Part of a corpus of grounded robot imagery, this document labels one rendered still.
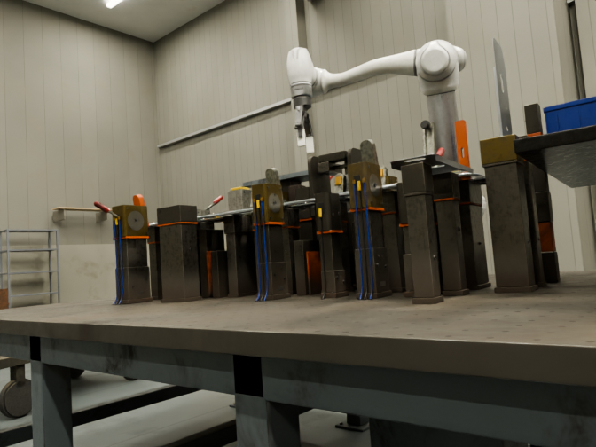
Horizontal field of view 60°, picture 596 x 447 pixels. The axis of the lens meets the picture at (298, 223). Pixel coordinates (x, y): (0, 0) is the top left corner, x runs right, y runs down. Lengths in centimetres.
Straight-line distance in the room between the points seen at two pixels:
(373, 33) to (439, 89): 797
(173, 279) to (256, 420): 98
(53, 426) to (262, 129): 987
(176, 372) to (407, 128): 816
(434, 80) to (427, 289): 95
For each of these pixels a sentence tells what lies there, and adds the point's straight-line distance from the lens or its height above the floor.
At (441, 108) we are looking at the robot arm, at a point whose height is 130.
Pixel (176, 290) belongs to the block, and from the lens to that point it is 180.
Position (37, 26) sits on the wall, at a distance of 1348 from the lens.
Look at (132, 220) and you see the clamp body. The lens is 198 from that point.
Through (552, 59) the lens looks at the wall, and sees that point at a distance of 733.
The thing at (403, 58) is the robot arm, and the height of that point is 155.
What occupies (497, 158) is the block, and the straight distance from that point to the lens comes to 128.
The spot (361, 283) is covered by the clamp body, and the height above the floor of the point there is 74.
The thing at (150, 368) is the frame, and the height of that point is 61.
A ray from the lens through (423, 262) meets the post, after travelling 107.
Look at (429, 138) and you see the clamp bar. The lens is 169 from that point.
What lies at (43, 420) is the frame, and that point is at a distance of 162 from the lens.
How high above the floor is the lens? 80
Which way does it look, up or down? 5 degrees up
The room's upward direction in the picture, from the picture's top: 4 degrees counter-clockwise
